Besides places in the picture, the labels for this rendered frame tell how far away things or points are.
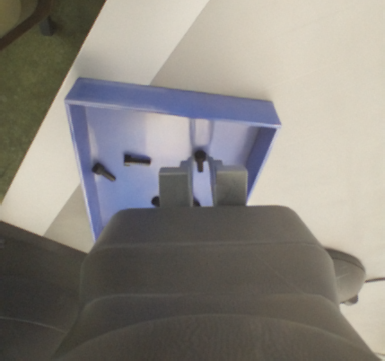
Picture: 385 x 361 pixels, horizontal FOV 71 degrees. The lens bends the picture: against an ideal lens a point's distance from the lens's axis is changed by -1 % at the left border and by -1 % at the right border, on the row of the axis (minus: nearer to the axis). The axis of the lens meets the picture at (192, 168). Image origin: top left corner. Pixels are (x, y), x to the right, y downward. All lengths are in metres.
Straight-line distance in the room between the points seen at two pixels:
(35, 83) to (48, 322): 1.11
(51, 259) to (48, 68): 1.05
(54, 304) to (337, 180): 0.28
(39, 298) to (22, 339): 0.04
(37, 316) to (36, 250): 0.08
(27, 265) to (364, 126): 0.29
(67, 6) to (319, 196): 1.05
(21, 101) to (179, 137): 1.28
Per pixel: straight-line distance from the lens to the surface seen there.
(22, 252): 0.28
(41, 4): 0.55
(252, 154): 0.17
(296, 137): 0.17
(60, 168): 0.20
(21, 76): 1.34
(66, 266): 0.29
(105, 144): 0.17
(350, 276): 0.30
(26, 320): 0.32
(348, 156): 0.20
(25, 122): 1.48
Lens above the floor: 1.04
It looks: 46 degrees down
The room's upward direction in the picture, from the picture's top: 180 degrees clockwise
